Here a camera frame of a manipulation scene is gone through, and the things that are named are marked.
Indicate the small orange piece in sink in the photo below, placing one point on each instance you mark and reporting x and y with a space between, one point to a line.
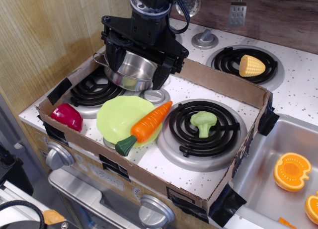
286 223

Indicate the front right black burner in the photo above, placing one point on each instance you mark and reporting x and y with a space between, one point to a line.
179 140

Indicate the hanging metal strainer ladle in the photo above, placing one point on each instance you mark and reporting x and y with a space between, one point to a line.
192 6

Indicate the silver oven door handle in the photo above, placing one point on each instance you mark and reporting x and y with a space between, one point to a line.
96 206

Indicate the left silver oven knob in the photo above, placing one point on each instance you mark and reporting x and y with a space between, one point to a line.
58 156

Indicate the silver back stove knob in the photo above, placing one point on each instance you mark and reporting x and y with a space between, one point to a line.
205 40

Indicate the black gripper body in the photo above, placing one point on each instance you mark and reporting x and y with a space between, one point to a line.
148 36

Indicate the light green plastic plate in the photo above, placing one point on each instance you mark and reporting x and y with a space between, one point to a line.
117 116

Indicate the small orange fruit half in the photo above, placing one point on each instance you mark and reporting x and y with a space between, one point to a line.
311 208

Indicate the brown cardboard fence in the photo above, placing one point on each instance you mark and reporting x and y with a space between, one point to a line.
145 170

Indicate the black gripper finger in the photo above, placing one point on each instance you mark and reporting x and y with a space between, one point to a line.
115 52
162 73

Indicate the silver stove knob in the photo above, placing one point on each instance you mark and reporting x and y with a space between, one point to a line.
205 40
109 144
156 97

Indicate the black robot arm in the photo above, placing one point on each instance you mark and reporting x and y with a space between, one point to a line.
156 8

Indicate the stainless steel sink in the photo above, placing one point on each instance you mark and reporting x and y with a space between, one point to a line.
266 202

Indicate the orange object bottom left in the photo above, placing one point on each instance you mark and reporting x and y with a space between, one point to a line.
52 217

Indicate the stainless steel pot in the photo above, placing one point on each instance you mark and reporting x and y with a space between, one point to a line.
135 74

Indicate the silver middle stove knob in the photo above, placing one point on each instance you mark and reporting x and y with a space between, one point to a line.
156 97

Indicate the red toy bell pepper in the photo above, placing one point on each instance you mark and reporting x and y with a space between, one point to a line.
67 115

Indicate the yellow toy corn cob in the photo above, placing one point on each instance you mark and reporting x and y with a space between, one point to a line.
250 66

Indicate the silver front stove knob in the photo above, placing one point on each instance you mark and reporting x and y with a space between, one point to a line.
109 144

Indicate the back right black burner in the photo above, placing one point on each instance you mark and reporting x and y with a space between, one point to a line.
227 59

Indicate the hanging metal slotted spatula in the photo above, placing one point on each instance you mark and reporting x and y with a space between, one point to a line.
237 14

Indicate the large orange fruit half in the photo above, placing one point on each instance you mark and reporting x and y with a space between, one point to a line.
291 171

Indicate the silver oven knob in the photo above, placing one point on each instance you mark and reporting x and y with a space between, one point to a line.
58 156
154 213

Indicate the orange toy carrot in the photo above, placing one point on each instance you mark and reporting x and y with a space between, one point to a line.
144 128

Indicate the green toy broccoli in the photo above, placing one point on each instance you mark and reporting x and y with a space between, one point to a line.
203 120

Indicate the right silver oven knob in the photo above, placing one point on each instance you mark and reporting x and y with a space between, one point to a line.
154 213

